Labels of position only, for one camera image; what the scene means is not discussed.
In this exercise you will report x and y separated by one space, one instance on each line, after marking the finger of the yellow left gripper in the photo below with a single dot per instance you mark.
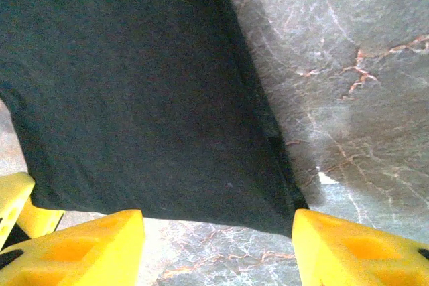
13 199
40 220

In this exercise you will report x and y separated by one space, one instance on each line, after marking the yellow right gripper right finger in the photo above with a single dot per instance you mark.
352 256

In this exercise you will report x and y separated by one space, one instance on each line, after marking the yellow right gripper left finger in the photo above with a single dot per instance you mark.
77 256

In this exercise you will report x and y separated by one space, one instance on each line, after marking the black t-shirt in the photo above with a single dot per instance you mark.
134 81

